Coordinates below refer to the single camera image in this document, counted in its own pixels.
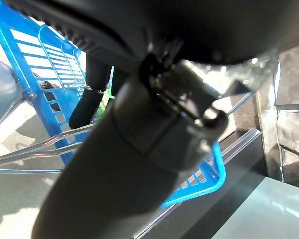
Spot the dark left robot hand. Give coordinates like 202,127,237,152
2,0,299,239

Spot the silver wire basket handle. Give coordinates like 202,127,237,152
0,91,256,172

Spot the blue plastic shopping basket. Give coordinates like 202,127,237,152
0,0,227,209

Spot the green packaged item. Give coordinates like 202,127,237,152
98,90,115,120

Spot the grey rounded robot body part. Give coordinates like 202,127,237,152
0,56,25,133

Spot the clear plastic shelf divider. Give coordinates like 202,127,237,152
273,58,299,181

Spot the black shelf with clear rail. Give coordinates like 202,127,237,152
133,128,299,239

